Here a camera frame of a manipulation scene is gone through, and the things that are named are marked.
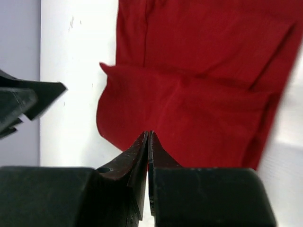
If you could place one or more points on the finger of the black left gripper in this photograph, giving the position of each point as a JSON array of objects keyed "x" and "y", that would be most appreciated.
[
  {"x": 46, "y": 92},
  {"x": 13, "y": 103}
]

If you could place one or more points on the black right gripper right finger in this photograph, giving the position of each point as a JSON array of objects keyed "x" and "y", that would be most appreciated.
[{"x": 204, "y": 197}]

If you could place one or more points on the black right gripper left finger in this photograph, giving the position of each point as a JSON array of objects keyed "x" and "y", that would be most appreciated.
[{"x": 109, "y": 196}]

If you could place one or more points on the dark red t shirt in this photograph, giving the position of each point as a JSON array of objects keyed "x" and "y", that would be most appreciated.
[{"x": 205, "y": 75}]

